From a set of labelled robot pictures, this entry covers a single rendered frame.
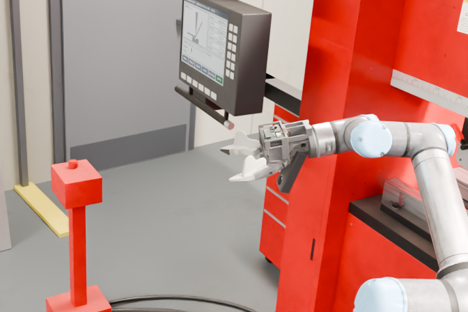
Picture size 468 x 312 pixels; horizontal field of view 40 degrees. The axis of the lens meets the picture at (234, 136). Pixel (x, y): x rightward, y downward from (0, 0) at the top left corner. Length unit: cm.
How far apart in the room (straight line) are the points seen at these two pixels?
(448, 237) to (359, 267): 136
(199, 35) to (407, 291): 151
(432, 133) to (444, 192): 15
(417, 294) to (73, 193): 186
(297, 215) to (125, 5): 219
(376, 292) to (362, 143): 34
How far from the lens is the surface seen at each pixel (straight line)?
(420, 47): 234
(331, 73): 237
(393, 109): 252
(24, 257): 375
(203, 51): 239
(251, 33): 216
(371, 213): 250
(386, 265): 248
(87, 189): 276
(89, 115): 443
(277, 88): 269
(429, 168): 135
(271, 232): 353
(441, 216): 129
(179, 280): 351
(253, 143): 147
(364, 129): 133
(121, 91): 449
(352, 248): 261
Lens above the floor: 202
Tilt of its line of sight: 22 degrees down
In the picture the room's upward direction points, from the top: 5 degrees clockwise
